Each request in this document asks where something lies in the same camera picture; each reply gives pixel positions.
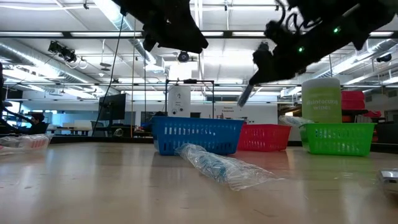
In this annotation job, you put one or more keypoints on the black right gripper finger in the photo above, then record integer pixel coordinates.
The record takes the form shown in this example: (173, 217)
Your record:
(258, 81)

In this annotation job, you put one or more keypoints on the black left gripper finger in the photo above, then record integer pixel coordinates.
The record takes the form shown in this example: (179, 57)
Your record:
(196, 40)

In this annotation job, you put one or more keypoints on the teal white toothbrush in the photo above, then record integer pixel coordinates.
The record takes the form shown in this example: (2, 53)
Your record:
(292, 119)

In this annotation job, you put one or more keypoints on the blue white toothbrush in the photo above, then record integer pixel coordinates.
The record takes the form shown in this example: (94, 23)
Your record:
(217, 166)
(303, 122)

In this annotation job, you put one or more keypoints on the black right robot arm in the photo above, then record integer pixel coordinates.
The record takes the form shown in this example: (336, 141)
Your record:
(342, 28)

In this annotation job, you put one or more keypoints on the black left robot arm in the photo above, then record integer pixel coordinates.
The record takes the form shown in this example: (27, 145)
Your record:
(132, 9)

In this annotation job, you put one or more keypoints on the red plastic basket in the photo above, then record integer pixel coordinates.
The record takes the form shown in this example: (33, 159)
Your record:
(264, 137)

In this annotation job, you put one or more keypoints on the green disinfecting wipes canister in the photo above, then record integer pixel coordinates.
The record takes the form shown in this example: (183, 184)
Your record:
(321, 102)

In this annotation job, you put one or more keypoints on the white cabinet machine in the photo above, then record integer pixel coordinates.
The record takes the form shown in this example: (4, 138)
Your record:
(179, 99)

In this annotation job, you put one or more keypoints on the blue plastic basket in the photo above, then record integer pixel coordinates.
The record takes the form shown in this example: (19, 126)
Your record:
(199, 137)

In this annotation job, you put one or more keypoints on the green plastic basket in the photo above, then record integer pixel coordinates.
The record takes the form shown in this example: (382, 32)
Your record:
(339, 140)

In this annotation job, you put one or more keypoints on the black computer monitor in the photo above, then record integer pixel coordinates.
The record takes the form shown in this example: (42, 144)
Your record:
(112, 107)

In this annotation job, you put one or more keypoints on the long ceiling light strip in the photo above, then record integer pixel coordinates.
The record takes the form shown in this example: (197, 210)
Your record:
(31, 34)

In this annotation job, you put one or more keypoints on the white office desk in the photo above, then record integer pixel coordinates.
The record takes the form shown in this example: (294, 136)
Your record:
(70, 130)

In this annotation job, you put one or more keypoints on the wrapped silver nail clipper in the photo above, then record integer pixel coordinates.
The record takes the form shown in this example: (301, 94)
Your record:
(388, 180)

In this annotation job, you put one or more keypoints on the person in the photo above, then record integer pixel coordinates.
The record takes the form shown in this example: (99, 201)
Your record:
(38, 126)

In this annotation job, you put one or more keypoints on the clear plastic wrapped toiletry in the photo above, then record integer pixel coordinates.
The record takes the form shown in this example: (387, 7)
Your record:
(28, 143)

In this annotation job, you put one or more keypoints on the black dome ceiling camera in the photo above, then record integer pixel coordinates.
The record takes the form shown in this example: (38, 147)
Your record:
(183, 56)

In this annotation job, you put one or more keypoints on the black metal frame stand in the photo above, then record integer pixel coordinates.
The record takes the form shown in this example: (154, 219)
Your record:
(189, 81)

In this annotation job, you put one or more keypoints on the silver ceiling air duct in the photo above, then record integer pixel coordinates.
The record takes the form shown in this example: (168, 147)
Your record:
(105, 7)
(367, 53)
(37, 62)

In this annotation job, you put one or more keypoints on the black ceiling camera rig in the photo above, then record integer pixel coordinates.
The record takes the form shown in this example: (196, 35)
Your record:
(62, 51)

